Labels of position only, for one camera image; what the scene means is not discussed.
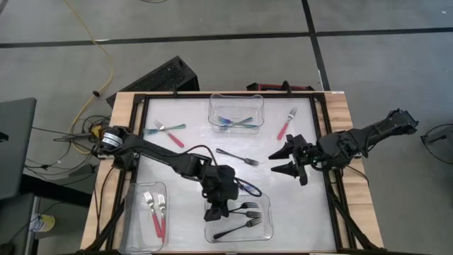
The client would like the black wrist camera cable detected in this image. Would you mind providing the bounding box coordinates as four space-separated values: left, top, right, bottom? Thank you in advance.
233 176 263 198

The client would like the red and black toolbox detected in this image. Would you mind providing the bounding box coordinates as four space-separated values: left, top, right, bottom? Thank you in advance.
246 80 315 92

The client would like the clear plastic tray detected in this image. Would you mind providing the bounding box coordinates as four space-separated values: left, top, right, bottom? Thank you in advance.
203 193 275 244
207 93 265 135
118 181 170 254

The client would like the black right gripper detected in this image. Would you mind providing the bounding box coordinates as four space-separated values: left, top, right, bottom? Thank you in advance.
268 133 321 187

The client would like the yellow and white tape roll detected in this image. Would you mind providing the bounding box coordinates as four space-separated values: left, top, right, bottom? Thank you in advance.
30 213 57 233

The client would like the yellow floor cable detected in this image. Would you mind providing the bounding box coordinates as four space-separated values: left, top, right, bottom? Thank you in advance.
62 0 115 116

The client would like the iridescent rainbow fork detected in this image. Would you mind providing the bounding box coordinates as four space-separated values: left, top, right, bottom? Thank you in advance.
217 117 255 131
217 115 258 129
143 123 188 135

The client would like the black side desk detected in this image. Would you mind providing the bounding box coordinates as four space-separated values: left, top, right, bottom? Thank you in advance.
0 173 93 255

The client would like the black floor cable bundle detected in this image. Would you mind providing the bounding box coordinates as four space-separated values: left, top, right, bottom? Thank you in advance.
24 115 110 178

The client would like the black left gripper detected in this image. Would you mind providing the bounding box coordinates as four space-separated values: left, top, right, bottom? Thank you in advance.
202 166 240 222

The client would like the black aluminium table frame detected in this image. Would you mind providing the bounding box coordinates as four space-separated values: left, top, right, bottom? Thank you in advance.
84 91 385 255

